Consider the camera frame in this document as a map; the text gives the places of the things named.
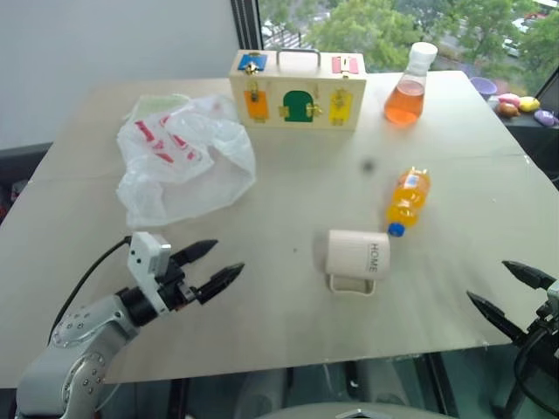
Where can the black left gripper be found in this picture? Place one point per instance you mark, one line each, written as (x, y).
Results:
(177, 290)

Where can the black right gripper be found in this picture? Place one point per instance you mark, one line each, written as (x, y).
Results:
(546, 331)

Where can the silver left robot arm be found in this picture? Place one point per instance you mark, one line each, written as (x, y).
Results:
(78, 331)

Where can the white red-printed plastic bag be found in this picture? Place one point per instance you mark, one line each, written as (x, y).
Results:
(192, 183)

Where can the black table leg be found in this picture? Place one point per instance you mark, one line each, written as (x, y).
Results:
(441, 384)

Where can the beige HOME mug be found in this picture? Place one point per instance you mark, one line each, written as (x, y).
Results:
(349, 255)

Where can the orange soda bottle blue cap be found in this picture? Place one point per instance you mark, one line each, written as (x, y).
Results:
(408, 196)

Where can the black side shelf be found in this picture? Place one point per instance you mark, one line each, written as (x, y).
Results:
(537, 144)

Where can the pale green plastic bag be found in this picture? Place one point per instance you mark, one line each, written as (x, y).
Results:
(153, 105)

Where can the purple toy food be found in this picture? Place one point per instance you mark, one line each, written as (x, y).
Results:
(546, 118)

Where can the brown toy food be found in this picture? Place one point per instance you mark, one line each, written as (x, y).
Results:
(508, 110)

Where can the yellow toy food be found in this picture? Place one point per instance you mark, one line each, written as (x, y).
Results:
(528, 104)

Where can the pink toy food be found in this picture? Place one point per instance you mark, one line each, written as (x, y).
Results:
(508, 98)

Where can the dark furniture block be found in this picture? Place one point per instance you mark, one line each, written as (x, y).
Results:
(22, 166)

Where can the purple toy bowl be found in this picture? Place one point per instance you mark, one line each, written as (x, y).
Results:
(482, 86)

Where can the wooden lock box colourful doors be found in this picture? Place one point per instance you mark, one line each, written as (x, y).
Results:
(323, 79)

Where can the flask with orange liquid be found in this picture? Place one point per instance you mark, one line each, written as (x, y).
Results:
(404, 105)

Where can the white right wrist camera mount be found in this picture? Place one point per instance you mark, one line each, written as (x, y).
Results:
(554, 294)

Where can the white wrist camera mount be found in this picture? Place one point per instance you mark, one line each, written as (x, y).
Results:
(144, 257)
(554, 294)

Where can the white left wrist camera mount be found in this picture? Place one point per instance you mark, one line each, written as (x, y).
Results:
(144, 257)

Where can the dark window frame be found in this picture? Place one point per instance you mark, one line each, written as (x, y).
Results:
(246, 22)

